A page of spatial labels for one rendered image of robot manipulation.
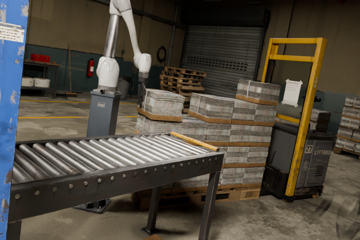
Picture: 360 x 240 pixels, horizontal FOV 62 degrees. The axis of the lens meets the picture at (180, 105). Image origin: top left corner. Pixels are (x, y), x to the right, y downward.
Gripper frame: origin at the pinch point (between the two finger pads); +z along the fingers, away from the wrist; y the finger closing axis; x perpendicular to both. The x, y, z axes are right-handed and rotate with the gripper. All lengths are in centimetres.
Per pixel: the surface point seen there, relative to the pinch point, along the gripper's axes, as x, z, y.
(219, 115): -77, 5, -18
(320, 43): -177, -83, -37
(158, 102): -8.7, -2.5, -20.9
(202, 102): -64, -5, -5
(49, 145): 82, 17, -84
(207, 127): -64, 17, -19
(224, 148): -90, 38, -19
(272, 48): -184, -77, 36
